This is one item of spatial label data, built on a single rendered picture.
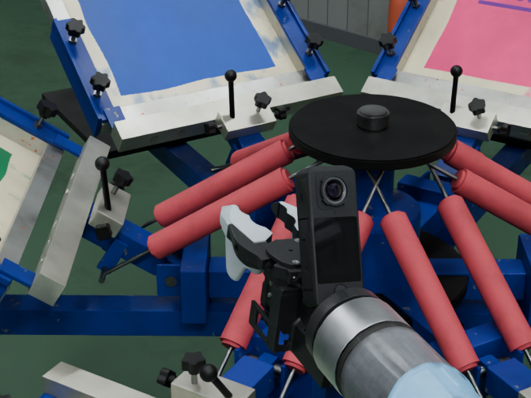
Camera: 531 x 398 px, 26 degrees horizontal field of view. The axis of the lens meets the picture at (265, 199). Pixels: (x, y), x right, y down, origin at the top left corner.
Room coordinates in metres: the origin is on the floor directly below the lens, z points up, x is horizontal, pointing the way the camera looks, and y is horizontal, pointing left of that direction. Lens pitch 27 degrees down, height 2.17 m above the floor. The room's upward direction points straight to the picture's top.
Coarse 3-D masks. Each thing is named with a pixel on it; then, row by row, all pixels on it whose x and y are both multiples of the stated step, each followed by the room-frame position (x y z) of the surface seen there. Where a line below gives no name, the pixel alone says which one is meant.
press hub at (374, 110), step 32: (352, 96) 2.09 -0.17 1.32; (384, 96) 2.09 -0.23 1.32; (288, 128) 1.95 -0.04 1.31; (320, 128) 1.93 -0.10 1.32; (352, 128) 1.93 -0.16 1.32; (384, 128) 1.93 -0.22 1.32; (416, 128) 1.93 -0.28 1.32; (448, 128) 1.93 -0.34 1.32; (320, 160) 1.84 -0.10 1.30; (352, 160) 1.80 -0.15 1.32; (384, 160) 1.80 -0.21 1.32; (416, 160) 1.81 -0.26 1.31; (384, 192) 1.91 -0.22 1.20; (416, 224) 1.90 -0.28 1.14; (384, 256) 1.85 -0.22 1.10; (448, 256) 1.99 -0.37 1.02; (384, 288) 1.85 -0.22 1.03; (448, 288) 1.87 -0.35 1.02
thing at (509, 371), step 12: (516, 360) 1.60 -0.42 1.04; (492, 372) 1.57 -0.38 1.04; (504, 372) 1.56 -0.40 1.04; (516, 372) 1.56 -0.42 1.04; (528, 372) 1.56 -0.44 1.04; (492, 384) 1.56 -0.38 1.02; (504, 384) 1.54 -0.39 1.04; (516, 384) 1.53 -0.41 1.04; (528, 384) 1.53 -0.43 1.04; (492, 396) 1.56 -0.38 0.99; (504, 396) 1.54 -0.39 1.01; (516, 396) 1.51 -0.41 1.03
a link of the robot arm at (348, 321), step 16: (352, 304) 0.75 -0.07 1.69; (368, 304) 0.75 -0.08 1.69; (384, 304) 0.76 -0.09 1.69; (336, 320) 0.74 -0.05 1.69; (352, 320) 0.73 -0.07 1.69; (368, 320) 0.73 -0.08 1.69; (384, 320) 0.73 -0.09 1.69; (400, 320) 0.74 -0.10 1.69; (320, 336) 0.74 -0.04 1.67; (336, 336) 0.73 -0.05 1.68; (352, 336) 0.72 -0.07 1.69; (320, 352) 0.73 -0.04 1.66; (336, 352) 0.72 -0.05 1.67; (320, 368) 0.74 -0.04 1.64; (336, 368) 0.76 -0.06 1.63; (336, 384) 0.71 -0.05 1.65
